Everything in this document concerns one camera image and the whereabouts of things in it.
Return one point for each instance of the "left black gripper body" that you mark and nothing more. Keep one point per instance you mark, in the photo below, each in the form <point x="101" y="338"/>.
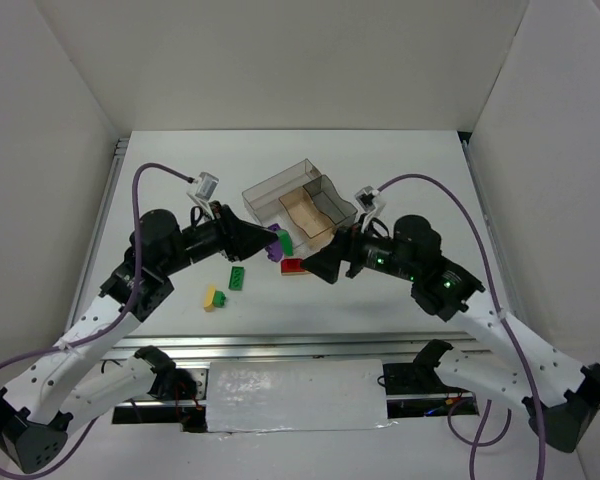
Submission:
<point x="225" y="232"/>

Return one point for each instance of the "dark grey container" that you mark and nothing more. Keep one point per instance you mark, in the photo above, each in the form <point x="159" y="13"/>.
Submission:
<point x="327" y="201"/>

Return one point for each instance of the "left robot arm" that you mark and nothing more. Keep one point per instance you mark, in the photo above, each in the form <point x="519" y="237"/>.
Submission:
<point x="41" y="408"/>

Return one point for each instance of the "aluminium rail frame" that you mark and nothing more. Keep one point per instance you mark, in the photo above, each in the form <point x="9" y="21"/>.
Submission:
<point x="284" y="317"/>

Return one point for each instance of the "green flat lego plate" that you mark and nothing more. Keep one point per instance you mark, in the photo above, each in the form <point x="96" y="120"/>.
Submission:
<point x="236" y="279"/>

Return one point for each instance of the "yellow curved lego brick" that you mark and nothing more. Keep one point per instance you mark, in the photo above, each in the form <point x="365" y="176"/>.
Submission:
<point x="208" y="301"/>

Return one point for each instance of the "small green lego brick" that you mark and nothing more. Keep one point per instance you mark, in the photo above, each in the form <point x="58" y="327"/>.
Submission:
<point x="219" y="299"/>

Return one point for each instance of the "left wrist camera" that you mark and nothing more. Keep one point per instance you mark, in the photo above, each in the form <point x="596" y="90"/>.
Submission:
<point x="202" y="189"/>

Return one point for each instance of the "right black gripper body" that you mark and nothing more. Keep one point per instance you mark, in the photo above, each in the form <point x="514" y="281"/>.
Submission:
<point x="350" y="251"/>

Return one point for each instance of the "clear small container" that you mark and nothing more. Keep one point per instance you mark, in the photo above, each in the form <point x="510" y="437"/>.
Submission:
<point x="296" y="225"/>

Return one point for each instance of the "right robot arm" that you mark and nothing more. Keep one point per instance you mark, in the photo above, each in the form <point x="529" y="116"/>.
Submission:
<point x="559" y="395"/>

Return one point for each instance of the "red arch lego brick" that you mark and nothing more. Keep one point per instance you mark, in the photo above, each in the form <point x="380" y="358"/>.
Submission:
<point x="292" y="266"/>

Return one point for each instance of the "clear smoky container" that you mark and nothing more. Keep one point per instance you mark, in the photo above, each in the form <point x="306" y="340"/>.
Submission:
<point x="262" y="200"/>

